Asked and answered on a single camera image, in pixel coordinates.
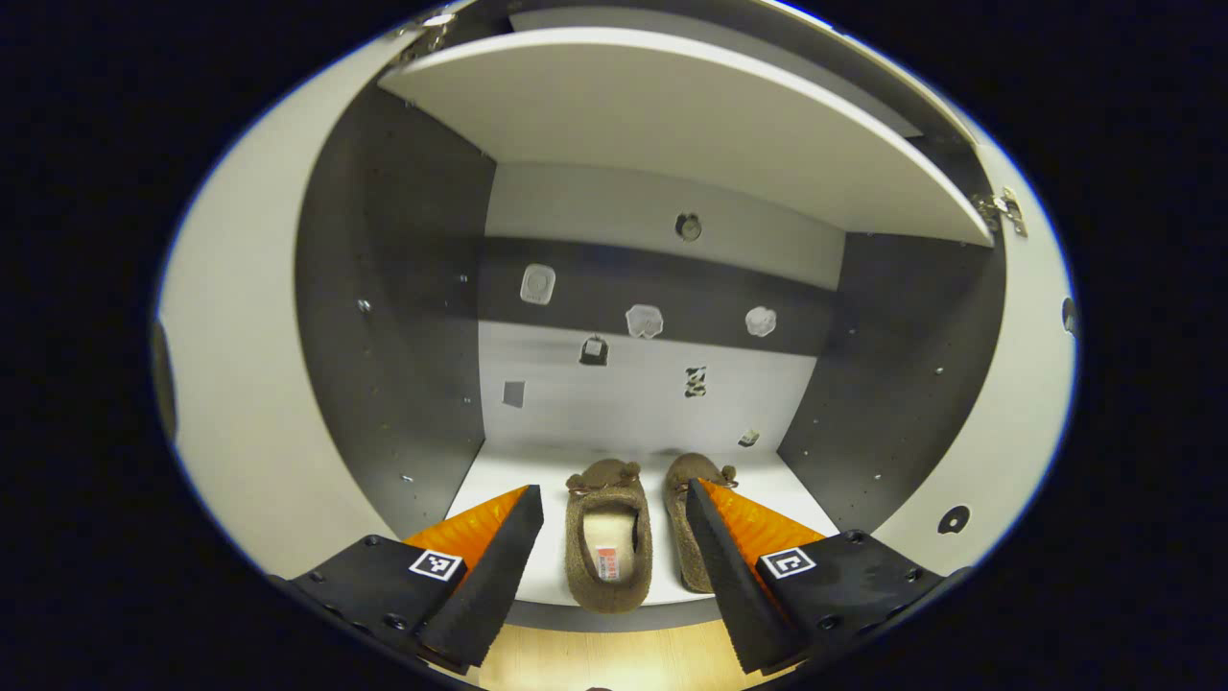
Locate metal door hinge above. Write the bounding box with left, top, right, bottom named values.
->
left=971, top=185, right=1029, bottom=239
left=389, top=8, right=457, bottom=66

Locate white cabinet shelf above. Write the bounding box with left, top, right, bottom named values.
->
left=377, top=26, right=996, bottom=249
left=446, top=441, right=840, bottom=608

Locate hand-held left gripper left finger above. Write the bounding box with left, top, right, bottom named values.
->
left=269, top=484, right=545, bottom=676

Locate white shoe cabinet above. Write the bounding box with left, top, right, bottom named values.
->
left=293, top=0, right=1008, bottom=634

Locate brown fuzzy shoe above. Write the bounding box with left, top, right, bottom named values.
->
left=563, top=459, right=654, bottom=615
left=663, top=453, right=740, bottom=594

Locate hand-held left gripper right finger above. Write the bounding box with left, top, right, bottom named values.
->
left=685, top=478, right=972, bottom=676

